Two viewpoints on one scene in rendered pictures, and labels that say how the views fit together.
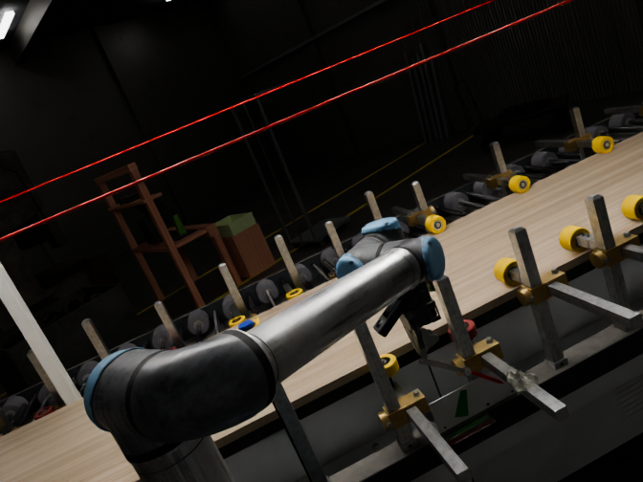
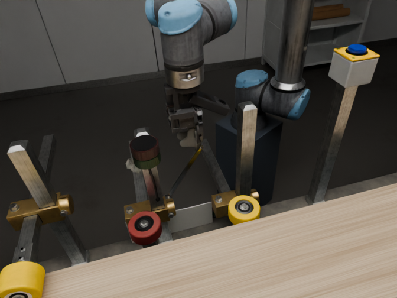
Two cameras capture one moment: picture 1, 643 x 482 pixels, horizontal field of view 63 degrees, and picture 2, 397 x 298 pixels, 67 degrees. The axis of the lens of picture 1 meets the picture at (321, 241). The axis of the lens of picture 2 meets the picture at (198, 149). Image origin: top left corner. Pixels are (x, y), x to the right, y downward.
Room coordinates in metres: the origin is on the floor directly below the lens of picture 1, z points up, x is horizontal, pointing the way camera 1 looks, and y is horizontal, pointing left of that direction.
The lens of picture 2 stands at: (1.84, -0.16, 1.50)
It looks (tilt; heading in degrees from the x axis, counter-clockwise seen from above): 39 degrees down; 177
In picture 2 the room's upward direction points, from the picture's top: 4 degrees counter-clockwise
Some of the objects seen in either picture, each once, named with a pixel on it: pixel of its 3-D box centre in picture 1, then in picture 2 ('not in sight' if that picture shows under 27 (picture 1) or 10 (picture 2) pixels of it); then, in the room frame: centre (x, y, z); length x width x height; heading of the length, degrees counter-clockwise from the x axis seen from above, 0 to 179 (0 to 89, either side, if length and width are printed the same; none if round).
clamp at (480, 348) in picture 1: (476, 357); (150, 213); (1.29, -0.27, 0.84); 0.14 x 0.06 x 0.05; 99
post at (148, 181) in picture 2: (465, 350); (156, 201); (1.28, -0.25, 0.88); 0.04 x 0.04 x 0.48; 9
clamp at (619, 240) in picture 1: (614, 251); not in sight; (1.36, -0.77, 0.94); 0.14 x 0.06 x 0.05; 99
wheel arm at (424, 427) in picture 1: (423, 426); (220, 182); (1.16, -0.06, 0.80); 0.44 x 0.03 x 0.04; 9
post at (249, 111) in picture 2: (384, 386); (243, 177); (1.25, -0.01, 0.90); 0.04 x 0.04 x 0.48; 9
